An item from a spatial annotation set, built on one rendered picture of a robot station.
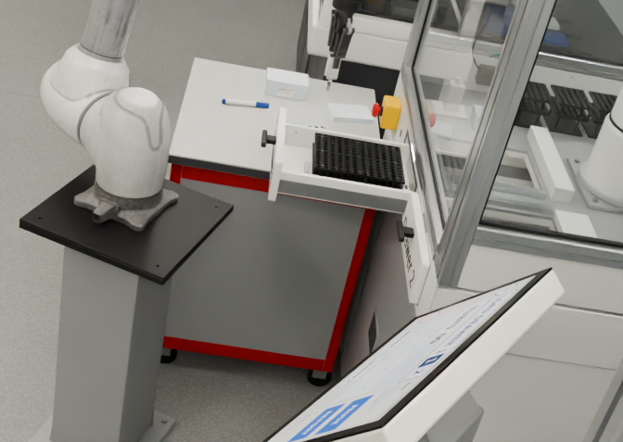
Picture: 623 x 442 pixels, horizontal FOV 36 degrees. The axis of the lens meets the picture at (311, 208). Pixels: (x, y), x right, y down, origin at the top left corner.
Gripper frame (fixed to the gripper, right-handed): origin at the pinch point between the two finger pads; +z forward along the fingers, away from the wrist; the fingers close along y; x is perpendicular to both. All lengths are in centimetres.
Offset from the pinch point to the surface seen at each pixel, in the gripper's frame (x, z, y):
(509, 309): -15, -20, 125
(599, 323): 29, 8, 98
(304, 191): -16.8, 14.1, 40.4
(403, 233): -2, 8, 66
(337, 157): -6.8, 9.4, 32.4
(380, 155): 5.2, 9.4, 30.7
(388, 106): 16.4, 8.4, 5.9
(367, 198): -2.3, 13.3, 44.7
